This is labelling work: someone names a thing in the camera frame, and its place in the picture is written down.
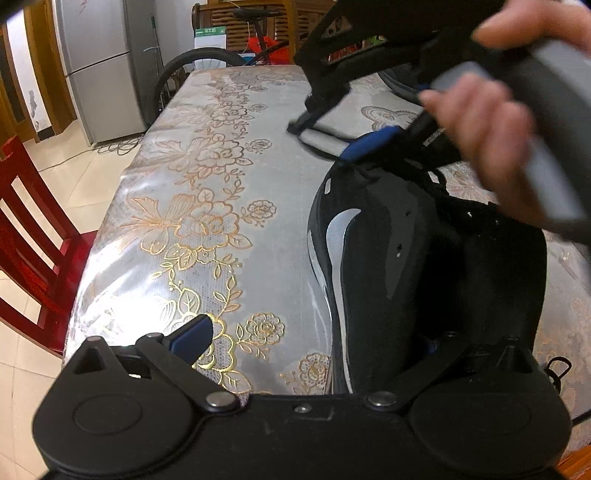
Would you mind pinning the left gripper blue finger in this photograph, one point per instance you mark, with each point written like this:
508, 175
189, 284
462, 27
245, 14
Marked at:
191, 340

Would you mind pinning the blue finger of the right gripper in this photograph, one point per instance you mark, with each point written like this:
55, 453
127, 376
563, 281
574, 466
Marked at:
370, 142

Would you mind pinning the black sneaker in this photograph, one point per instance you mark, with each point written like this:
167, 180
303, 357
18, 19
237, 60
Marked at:
408, 269
399, 88

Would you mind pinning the floral lace tablecloth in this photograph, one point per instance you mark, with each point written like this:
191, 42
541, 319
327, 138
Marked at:
211, 217

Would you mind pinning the person's right hand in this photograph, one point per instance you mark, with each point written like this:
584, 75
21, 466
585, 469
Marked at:
491, 129

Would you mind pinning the black bicycle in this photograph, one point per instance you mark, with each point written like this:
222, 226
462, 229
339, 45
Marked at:
260, 50

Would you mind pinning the red wooden chair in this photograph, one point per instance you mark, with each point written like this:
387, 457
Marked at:
50, 274

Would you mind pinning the white green box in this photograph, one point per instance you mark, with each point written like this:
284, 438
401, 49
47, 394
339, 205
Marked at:
210, 37

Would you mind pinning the silver refrigerator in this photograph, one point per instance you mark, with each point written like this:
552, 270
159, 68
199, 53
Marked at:
110, 56

